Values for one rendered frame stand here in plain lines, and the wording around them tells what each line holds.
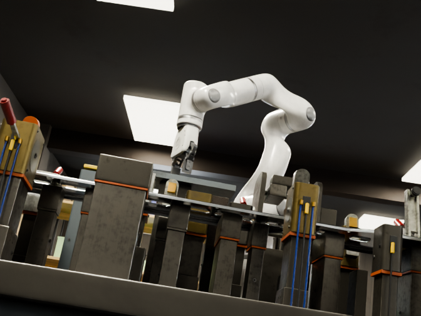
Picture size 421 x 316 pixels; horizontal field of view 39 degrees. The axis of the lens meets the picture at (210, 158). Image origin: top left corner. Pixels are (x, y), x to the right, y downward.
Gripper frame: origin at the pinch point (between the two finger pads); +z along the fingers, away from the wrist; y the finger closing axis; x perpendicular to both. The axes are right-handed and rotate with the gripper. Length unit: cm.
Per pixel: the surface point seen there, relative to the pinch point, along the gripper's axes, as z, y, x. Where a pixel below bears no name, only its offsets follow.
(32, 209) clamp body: 24.2, 6.2, -42.4
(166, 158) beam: -190, -506, 178
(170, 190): 12.1, 18.5, -9.3
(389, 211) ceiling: -209, -484, 530
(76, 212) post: 18.9, -7.5, -27.8
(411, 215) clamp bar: 6, 41, 58
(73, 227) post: 23.5, -7.4, -27.6
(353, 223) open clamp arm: 12, 36, 41
